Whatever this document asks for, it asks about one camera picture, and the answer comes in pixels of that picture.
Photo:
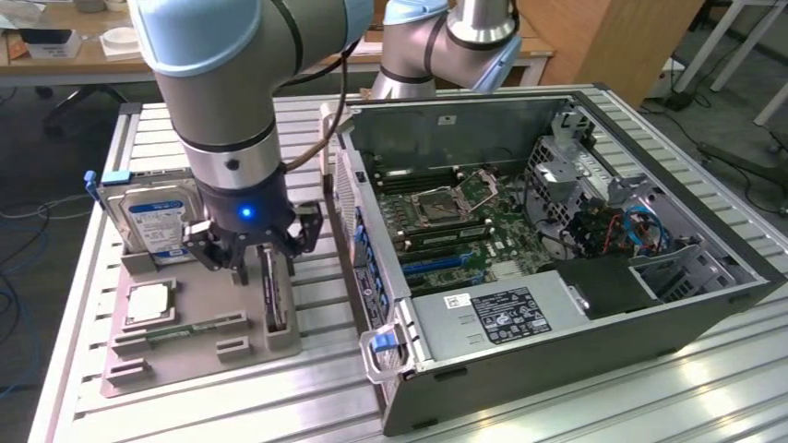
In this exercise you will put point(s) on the open black pc case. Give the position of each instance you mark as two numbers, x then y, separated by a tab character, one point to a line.
553	369

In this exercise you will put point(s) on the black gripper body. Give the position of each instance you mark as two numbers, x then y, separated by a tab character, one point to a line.
245	203

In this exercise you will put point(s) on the white round holder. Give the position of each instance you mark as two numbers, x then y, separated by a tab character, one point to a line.
120	44

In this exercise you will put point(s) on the white box black lid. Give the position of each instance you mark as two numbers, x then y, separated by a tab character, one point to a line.
52	48

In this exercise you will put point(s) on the black power adapter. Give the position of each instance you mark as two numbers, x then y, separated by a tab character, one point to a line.
677	101

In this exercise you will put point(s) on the hard disk blue label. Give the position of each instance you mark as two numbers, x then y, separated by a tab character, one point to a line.
153	221

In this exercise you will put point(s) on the blue expansion slot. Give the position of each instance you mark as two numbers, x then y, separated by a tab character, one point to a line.
430	266

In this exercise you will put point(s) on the green motherboard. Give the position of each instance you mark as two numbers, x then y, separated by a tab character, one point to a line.
498	240

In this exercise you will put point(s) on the silver cpu chip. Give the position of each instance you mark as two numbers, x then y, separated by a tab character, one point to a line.
148	304

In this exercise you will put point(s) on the metal socket cover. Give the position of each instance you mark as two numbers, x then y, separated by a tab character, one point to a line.
480	191

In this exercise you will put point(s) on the grey-brown parts rack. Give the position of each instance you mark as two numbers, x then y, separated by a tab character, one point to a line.
197	295

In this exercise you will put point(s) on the black ram slot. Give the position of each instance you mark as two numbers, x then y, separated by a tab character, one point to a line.
418	177

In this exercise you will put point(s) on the cpu socket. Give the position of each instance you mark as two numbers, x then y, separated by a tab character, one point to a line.
440	207

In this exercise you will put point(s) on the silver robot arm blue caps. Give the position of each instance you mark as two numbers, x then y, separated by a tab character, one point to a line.
214	115

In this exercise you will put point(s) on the silver disk bay bracket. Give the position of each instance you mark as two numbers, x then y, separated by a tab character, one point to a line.
677	272

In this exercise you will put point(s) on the wooden desk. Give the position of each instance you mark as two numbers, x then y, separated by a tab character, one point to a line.
80	64
534	55

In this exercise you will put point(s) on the blue case latch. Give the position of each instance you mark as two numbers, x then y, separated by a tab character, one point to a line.
381	343

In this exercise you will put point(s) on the black chair base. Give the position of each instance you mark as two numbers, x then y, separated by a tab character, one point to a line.
68	106

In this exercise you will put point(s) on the green ram stick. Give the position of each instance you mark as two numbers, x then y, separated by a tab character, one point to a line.
184	331

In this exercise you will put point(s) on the black floor stand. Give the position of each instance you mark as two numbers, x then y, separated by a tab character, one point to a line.
750	159

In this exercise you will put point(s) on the wooden cabinet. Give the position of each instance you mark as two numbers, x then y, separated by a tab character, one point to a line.
640	46

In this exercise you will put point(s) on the black ram stick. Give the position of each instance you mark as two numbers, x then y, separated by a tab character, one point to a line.
449	235

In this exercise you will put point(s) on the grey cup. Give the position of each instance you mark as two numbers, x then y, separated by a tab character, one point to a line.
90	5

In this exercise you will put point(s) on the grey power supply unit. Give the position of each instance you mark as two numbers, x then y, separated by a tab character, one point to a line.
442	332

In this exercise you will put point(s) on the white table frame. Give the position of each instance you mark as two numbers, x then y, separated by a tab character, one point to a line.
738	27

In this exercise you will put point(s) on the green gpu card black shroud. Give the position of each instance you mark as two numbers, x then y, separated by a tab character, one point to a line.
270	286

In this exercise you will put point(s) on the silver disk bay cage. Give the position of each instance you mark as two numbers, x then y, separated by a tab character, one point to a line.
553	184

